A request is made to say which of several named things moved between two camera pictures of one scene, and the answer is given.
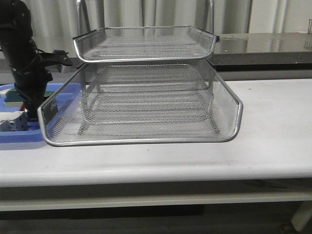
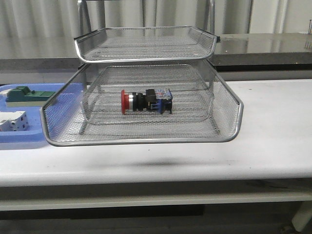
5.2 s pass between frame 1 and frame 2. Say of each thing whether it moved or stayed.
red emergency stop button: moved
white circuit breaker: stayed
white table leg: stayed
